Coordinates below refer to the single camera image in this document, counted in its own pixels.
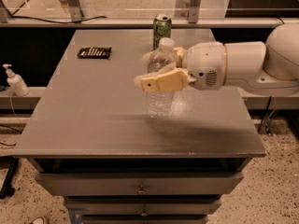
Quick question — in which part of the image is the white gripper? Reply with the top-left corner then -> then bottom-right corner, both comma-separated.
134,42 -> 226,92

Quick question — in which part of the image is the clear plastic water bottle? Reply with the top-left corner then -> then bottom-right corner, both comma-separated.
142,37 -> 178,119

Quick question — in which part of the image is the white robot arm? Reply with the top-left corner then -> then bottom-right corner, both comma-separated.
135,23 -> 299,97

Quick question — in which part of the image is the dark rxbar chocolate wrapper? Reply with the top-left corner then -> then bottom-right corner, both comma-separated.
77,47 -> 112,59

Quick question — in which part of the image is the white pump dispenser bottle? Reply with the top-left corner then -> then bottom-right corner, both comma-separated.
3,64 -> 30,96

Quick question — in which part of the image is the green soda can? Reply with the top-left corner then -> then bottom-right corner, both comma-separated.
153,14 -> 172,49

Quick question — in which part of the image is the grey drawer cabinet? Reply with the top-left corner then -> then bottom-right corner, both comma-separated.
14,30 -> 265,224

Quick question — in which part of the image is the top grey drawer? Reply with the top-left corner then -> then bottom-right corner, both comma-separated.
36,172 -> 243,196

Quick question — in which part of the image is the grey drawer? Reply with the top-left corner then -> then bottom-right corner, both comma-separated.
64,196 -> 221,216
36,172 -> 243,196

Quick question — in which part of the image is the black metal stand foot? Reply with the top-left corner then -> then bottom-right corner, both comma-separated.
0,156 -> 19,200

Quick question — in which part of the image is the black cable on ledge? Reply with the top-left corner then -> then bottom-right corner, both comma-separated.
8,14 -> 108,25

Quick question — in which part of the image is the thin white cable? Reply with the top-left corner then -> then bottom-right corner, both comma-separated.
8,91 -> 24,128

